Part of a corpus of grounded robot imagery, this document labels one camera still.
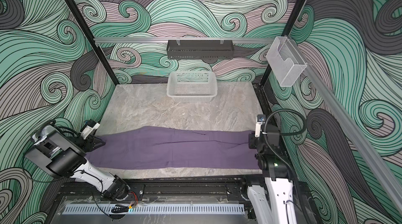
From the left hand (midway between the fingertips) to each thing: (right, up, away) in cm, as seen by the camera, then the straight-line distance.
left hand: (98, 143), depth 81 cm
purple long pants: (+35, -4, +5) cm, 35 cm away
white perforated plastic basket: (+49, +33, +37) cm, 70 cm away
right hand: (+81, +8, -10) cm, 82 cm away
